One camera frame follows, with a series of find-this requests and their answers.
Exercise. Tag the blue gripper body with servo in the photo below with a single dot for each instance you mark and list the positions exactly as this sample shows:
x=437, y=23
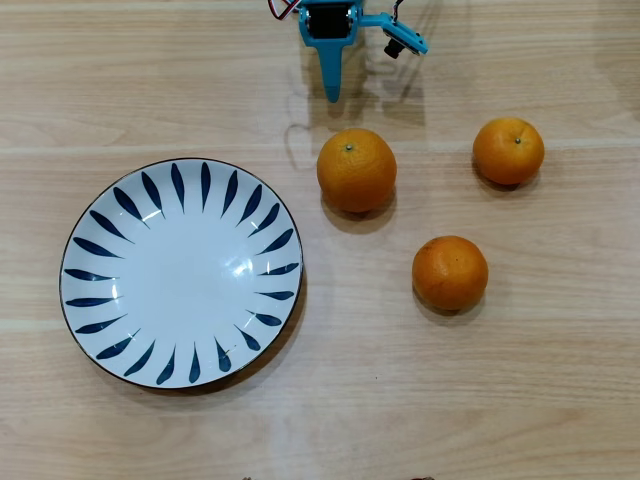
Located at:
x=327, y=56

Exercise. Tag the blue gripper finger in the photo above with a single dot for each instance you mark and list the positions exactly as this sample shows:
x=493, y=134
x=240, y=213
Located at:
x=331, y=75

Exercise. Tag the large orange with green stem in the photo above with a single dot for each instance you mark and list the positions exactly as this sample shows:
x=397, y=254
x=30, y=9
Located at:
x=356, y=172

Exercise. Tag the small orange with green stem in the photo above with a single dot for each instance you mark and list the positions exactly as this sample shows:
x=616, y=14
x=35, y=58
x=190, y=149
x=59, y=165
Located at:
x=507, y=155

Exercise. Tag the small orange without visible stem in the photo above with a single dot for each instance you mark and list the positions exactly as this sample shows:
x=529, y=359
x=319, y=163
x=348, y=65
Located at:
x=450, y=275

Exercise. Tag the white plate with blue strokes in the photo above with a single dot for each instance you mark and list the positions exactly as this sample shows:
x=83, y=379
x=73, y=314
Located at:
x=180, y=280

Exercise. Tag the blue wrist camera module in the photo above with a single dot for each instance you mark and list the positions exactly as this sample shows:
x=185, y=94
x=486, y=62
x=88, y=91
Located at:
x=407, y=37

